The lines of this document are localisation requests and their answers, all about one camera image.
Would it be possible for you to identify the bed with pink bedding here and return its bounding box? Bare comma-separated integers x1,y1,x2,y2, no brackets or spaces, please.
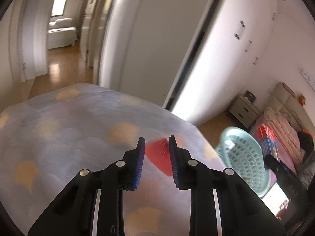
256,107,315,169

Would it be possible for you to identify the red cloth item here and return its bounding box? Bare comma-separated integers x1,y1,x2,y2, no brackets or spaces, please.
145,139,174,177

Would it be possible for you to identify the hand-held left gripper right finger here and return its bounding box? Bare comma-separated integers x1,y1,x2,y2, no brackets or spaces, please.
169,135,287,236

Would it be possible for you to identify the beige padded headboard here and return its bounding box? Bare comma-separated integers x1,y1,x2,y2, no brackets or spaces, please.
269,82,315,138

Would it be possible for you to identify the beige nightstand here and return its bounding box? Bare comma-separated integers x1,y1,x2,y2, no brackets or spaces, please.
229,96,261,128

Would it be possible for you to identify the window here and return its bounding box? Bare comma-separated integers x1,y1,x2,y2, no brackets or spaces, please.
51,0,70,17

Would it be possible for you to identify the dark cloth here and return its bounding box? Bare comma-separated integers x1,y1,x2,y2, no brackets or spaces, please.
296,130,315,164

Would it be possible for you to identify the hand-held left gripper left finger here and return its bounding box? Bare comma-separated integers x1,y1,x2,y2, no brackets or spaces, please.
28,137,146,236

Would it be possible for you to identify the white sofa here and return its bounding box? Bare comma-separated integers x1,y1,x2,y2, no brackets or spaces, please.
47,17,77,50

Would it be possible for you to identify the white wall sign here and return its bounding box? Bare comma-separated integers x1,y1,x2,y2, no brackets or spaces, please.
301,69,315,89

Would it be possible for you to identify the red and blue package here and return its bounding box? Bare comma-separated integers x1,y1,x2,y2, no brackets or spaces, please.
256,125,281,160

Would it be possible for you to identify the teal plastic laundry basket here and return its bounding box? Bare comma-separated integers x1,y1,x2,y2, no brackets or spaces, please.
215,127,270,197

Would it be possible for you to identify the white wardrobe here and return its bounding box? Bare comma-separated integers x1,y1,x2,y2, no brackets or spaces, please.
170,0,315,126

